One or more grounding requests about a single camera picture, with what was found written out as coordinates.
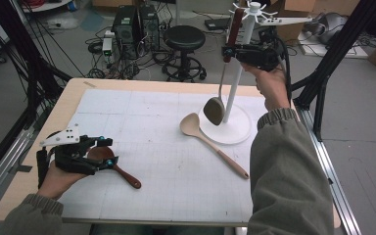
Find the person's left hand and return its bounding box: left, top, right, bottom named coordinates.
left=38, top=160, right=89, bottom=201

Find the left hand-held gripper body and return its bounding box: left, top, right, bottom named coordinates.
left=39, top=126, right=99, bottom=176

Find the white power unit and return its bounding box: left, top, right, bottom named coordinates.
left=102, top=30, right=115, bottom=57

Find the aluminium rail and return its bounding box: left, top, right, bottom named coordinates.
left=295, top=106, right=362, bottom=235
left=0, top=128, right=35, bottom=214

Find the grey rounded device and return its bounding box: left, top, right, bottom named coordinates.
left=303, top=12, right=349, bottom=45

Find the person's right hand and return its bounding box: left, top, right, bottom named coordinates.
left=241, top=62, right=297, bottom=112

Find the hand-held gripper cable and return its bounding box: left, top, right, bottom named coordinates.
left=36, top=130, right=63, bottom=190
left=273, top=34, right=294, bottom=106

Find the tangle of black floor cables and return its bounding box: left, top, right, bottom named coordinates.
left=85, top=30, right=165, bottom=81

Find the metal spatula with wooden handle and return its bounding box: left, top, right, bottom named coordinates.
left=203, top=8, right=245, bottom=126

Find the white grid mat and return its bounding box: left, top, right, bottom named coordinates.
left=58, top=88, right=270, bottom=220

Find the right hand-held gripper cable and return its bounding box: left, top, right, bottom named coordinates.
left=273, top=34, right=294, bottom=106

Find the black metal frame stand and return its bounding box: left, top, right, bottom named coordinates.
left=286, top=0, right=376, bottom=142
left=0, top=0, right=74, bottom=187

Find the white utensil rack with hooks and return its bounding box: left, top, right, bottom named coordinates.
left=198, top=0, right=279, bottom=145

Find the beige spoon with pink handle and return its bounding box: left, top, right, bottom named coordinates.
left=179, top=112, right=251, bottom=180

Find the large cardboard box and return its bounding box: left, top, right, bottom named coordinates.
left=267, top=0, right=361, bottom=45

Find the black flat device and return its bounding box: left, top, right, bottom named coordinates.
left=204, top=17, right=234, bottom=31

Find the black round stool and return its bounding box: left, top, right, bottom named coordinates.
left=161, top=24, right=208, bottom=82

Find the left hand-held gripper cable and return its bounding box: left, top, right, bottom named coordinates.
left=36, top=130, right=63, bottom=190

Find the round white table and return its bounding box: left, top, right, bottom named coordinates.
left=21, top=0, right=73, bottom=14

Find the dark brown wooden spoon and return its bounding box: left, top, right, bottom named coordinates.
left=87, top=146, right=142, bottom=190

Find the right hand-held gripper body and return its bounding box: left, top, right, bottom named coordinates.
left=234, top=16, right=313, bottom=72

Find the black computer tower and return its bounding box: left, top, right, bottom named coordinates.
left=111, top=5, right=141, bottom=60
left=139, top=4, right=161, bottom=52

